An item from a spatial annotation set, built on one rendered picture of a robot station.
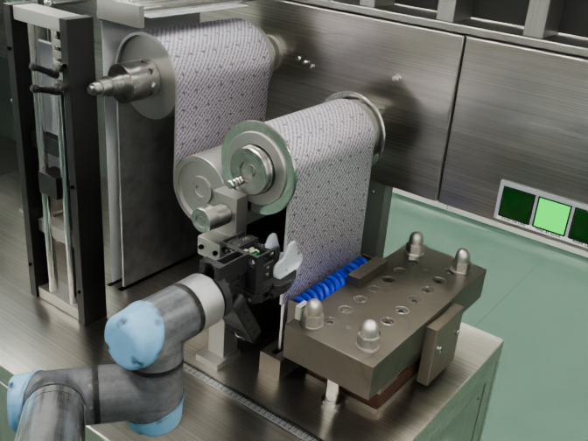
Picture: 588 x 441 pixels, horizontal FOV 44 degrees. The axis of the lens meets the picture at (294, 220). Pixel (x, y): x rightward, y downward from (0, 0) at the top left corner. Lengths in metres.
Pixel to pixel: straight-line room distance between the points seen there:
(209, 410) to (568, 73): 0.75
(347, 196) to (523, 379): 1.82
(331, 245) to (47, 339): 0.52
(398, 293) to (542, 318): 2.14
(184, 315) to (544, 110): 0.65
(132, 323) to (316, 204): 0.39
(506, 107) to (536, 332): 2.09
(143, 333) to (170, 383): 0.10
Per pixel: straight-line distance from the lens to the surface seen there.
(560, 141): 1.22
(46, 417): 0.85
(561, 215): 1.24
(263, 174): 1.07
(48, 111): 1.30
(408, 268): 1.33
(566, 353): 3.17
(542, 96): 1.22
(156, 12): 1.25
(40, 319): 1.39
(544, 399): 2.87
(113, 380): 0.97
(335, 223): 1.22
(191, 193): 1.22
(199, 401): 1.18
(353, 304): 1.19
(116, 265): 1.47
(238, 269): 1.01
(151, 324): 0.91
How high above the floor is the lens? 1.65
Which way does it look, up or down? 25 degrees down
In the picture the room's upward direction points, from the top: 5 degrees clockwise
